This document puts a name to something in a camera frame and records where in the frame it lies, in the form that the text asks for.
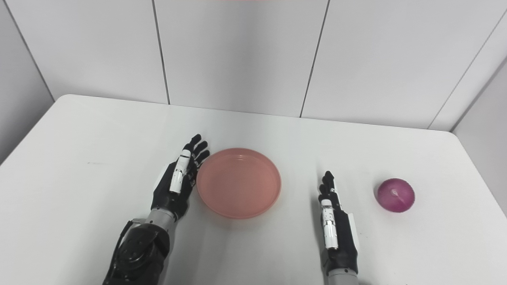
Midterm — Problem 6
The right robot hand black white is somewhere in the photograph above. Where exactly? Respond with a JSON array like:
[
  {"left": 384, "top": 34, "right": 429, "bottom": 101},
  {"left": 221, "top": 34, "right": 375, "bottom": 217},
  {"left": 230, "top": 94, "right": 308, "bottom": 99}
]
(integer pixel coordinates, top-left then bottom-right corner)
[{"left": 318, "top": 171, "right": 359, "bottom": 276}]

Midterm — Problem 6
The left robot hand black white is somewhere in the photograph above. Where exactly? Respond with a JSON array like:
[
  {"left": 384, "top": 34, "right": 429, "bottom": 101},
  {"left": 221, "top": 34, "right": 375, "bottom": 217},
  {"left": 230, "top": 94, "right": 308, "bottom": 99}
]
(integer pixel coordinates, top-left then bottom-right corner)
[{"left": 151, "top": 134, "right": 211, "bottom": 220}]

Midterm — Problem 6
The pink plate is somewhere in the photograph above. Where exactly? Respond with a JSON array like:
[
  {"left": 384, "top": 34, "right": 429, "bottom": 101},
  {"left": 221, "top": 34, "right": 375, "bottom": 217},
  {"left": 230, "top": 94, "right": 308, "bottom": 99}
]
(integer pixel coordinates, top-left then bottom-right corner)
[{"left": 196, "top": 148, "right": 282, "bottom": 219}]

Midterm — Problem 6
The purple red onion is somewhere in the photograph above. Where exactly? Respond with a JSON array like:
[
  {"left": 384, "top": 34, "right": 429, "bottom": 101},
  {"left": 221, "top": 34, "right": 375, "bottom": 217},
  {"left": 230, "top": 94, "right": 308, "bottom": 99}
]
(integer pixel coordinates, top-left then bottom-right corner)
[{"left": 377, "top": 178, "right": 416, "bottom": 213}]

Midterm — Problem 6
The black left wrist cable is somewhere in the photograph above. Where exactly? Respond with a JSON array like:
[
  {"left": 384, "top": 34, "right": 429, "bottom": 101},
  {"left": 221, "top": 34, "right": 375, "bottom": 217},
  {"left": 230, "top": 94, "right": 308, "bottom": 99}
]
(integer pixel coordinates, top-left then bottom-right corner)
[{"left": 109, "top": 218, "right": 145, "bottom": 274}]

